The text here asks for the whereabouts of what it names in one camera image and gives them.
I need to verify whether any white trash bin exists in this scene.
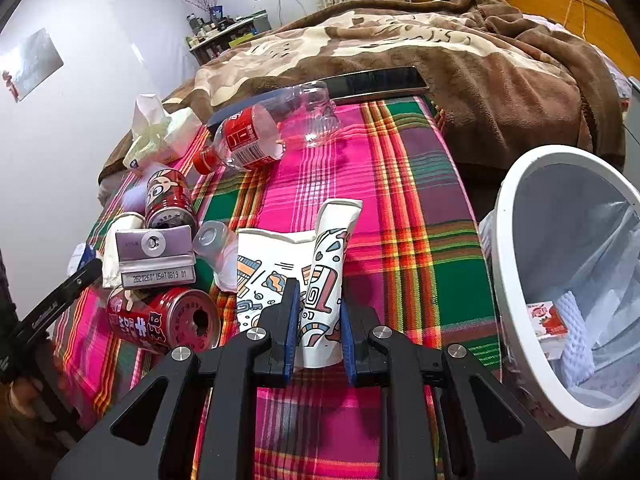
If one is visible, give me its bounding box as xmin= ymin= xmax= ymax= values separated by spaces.
xmin=477 ymin=145 xmax=640 ymax=431

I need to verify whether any crushed patterned paper cup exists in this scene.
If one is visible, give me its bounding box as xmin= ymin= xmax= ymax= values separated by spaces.
xmin=235 ymin=199 xmax=363 ymax=371

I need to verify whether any wooden headboard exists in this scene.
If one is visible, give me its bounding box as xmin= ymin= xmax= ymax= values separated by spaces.
xmin=495 ymin=0 xmax=626 ymax=76

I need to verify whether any shelf with bottles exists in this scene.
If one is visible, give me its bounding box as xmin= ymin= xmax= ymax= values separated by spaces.
xmin=187 ymin=12 xmax=273 ymax=66

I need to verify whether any clear plastic cup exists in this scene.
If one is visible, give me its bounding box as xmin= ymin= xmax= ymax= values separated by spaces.
xmin=192 ymin=221 xmax=241 ymax=293

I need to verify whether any red cartoon drink can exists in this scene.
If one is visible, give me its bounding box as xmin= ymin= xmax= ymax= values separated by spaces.
xmin=145 ymin=164 xmax=197 ymax=231

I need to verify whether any black smartphone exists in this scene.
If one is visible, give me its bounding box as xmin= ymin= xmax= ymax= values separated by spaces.
xmin=320 ymin=66 xmax=431 ymax=106

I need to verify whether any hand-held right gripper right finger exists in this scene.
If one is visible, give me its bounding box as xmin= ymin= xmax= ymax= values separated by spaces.
xmin=340 ymin=304 xmax=581 ymax=480

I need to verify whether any pink plaid cloth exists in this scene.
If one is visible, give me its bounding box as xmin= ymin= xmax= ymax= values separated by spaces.
xmin=50 ymin=97 xmax=501 ymax=480

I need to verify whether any soft tissue pack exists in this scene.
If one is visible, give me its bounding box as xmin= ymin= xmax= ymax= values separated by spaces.
xmin=122 ymin=94 xmax=203 ymax=176

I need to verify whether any clear red-label plastic bottle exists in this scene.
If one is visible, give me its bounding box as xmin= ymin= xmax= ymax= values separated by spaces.
xmin=192 ymin=81 xmax=341 ymax=175

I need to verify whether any dented red drink can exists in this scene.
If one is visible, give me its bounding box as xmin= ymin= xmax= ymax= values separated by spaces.
xmin=106 ymin=287 xmax=222 ymax=356

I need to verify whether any brown printed blanket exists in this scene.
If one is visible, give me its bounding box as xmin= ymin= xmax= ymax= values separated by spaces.
xmin=97 ymin=0 xmax=628 ymax=196

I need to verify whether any flattened purple drink carton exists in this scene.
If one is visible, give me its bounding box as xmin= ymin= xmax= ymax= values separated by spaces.
xmin=115 ymin=225 xmax=196 ymax=288

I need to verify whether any strawberry print carton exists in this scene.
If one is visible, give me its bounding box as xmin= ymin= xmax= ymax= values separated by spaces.
xmin=525 ymin=300 xmax=571 ymax=361

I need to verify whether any shiny wall poster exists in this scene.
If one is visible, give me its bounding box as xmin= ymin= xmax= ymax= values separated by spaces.
xmin=2 ymin=27 xmax=65 ymax=103

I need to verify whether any blue glasses case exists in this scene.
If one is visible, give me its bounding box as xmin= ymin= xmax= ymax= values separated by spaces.
xmin=206 ymin=97 xmax=266 ymax=136

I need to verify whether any clear bin liner bag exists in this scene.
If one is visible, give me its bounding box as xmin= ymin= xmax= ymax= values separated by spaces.
xmin=480 ymin=200 xmax=640 ymax=396

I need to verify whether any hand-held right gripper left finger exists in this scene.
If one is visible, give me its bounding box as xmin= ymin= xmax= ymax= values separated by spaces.
xmin=50 ymin=277 xmax=301 ymax=480

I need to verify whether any pink bed sheet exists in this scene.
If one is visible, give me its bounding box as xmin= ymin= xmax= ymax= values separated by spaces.
xmin=530 ymin=12 xmax=571 ymax=31

